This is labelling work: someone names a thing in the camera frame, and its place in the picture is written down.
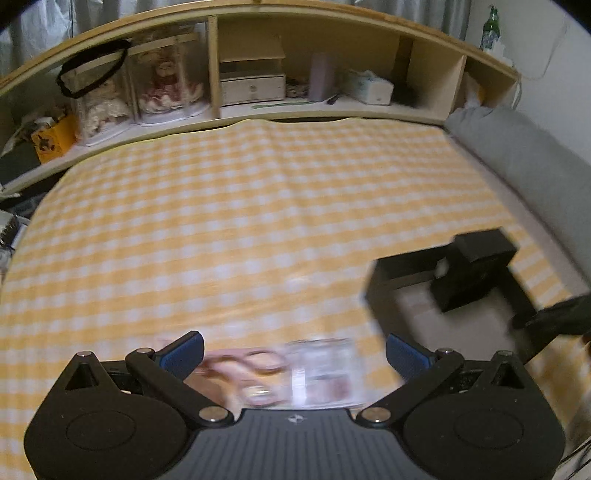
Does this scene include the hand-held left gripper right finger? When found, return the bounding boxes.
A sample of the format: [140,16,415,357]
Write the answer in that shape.
[355,333,534,428]

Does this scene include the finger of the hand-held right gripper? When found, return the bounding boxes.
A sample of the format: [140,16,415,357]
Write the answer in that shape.
[510,291,591,366]

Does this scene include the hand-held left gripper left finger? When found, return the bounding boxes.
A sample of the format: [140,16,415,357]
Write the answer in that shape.
[58,330,236,430]

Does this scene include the pink scissors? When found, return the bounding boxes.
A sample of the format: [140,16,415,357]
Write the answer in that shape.
[185,348,289,407]

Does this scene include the clear press-on nail box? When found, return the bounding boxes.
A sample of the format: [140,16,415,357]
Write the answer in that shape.
[281,338,368,409]

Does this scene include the black cardboard box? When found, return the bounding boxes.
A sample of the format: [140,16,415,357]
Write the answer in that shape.
[366,228,539,365]

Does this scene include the beige bed sheet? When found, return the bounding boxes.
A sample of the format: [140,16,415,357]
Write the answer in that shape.
[450,136,591,305]

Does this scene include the black box lid insert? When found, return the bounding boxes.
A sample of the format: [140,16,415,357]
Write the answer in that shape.
[431,229,518,312]

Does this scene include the yellow checked cloth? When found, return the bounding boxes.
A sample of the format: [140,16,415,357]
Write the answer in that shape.
[0,117,573,416]

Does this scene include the grey pillow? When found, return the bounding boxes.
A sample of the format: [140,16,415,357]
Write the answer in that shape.
[443,106,591,296]

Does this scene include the yellow box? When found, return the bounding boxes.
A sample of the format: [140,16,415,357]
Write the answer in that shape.
[30,115,77,164]

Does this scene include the clear doll display case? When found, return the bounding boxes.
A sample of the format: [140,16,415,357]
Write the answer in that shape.
[127,32,213,126]
[69,51,136,146]

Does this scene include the tissue box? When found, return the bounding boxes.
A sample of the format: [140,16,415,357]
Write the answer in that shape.
[344,69,394,104]

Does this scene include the white drawer box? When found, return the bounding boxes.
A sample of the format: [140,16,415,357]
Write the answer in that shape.
[219,74,286,106]

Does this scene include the patterned fabric item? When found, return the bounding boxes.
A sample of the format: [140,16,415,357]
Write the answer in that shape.
[285,76,310,99]

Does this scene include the black headband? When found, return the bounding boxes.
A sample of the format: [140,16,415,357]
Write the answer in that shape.
[55,39,130,99]

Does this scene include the green bottle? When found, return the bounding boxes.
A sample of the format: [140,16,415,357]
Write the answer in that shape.
[480,4,502,51]

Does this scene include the wooden headboard shelf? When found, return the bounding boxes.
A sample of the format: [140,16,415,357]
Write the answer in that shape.
[0,0,522,195]

